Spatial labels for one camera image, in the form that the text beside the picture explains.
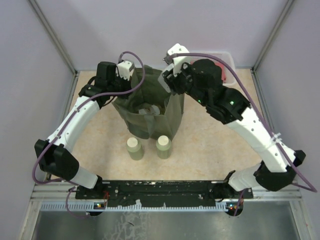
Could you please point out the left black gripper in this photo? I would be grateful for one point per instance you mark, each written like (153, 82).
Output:
(128, 83)

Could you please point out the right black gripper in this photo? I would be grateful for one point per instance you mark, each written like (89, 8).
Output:
(172, 83)

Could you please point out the amber bottle white cap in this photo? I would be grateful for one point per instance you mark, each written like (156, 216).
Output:
(150, 110)

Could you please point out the green canvas bag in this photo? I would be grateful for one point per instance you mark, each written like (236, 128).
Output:
(146, 126)

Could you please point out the green bottle beige cap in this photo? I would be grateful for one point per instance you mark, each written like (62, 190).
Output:
(164, 147)
(134, 149)

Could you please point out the white square bottle black cap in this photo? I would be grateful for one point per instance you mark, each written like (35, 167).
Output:
(164, 82)

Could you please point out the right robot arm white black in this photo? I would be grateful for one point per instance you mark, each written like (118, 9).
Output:
(202, 81)

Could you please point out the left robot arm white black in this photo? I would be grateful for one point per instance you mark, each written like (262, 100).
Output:
(55, 153)

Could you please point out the red folded cloth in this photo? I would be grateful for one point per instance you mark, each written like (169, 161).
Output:
(209, 68)

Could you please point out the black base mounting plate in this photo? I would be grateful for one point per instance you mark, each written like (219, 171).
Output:
(158, 194)

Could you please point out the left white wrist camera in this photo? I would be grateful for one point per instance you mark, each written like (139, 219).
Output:
(125, 69)

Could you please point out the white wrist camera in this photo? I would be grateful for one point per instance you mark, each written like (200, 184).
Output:
(175, 62)
(125, 69)

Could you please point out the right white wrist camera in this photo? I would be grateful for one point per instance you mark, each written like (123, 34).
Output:
(175, 62)

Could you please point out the aluminium front rail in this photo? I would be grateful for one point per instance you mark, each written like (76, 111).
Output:
(55, 197)

